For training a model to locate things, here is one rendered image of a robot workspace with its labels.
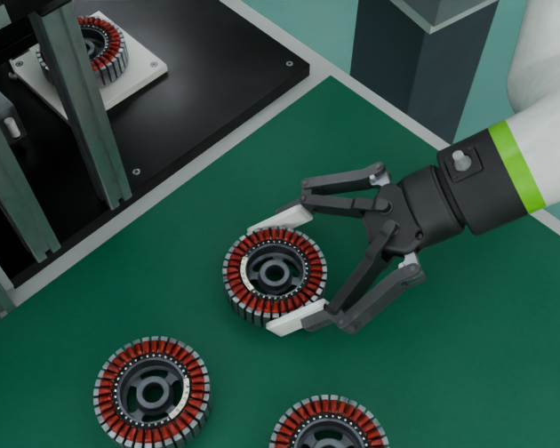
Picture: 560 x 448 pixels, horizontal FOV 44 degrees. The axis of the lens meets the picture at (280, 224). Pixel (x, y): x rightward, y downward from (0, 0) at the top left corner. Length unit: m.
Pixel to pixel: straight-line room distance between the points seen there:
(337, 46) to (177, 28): 1.16
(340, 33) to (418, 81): 0.87
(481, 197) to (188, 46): 0.49
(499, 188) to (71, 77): 0.40
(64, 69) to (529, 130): 0.42
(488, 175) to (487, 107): 1.38
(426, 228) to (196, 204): 0.29
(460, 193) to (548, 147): 0.09
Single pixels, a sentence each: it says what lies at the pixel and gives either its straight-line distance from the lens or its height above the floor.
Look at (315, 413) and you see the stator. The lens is 0.67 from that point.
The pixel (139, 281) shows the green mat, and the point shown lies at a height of 0.75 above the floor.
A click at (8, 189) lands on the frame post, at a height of 0.90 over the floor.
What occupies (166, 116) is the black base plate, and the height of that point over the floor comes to 0.77.
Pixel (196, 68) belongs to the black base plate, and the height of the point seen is 0.77.
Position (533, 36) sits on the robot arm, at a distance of 0.77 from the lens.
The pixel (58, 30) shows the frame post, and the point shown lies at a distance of 0.63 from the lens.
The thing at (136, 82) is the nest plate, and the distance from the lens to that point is 0.93.
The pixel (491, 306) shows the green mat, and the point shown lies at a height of 0.75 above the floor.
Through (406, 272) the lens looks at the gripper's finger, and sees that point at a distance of 0.67.
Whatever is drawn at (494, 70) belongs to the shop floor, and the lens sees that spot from 2.13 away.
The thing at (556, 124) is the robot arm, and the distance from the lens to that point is 0.65.
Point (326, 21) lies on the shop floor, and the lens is 2.20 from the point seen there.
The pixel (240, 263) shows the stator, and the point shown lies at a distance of 0.74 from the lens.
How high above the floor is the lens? 1.43
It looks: 57 degrees down
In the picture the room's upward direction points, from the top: straight up
